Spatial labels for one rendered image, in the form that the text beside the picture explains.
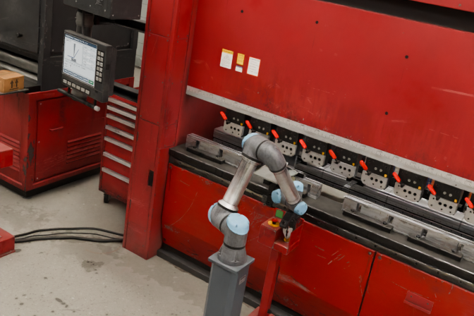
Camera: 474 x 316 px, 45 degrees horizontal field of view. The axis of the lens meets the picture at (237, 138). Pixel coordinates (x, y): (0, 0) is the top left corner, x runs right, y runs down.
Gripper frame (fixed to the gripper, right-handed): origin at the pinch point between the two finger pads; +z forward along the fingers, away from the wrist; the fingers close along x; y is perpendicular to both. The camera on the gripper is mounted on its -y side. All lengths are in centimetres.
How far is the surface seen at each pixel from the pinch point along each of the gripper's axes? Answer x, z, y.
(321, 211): -10.2, -12.4, 22.2
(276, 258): 3.2, 15.2, -2.5
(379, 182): -37, -38, 34
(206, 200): 73, 14, 22
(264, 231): 11.9, -1.7, -6.4
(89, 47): 143, -84, -20
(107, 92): 126, -59, -21
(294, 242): -4.8, 2.5, 1.8
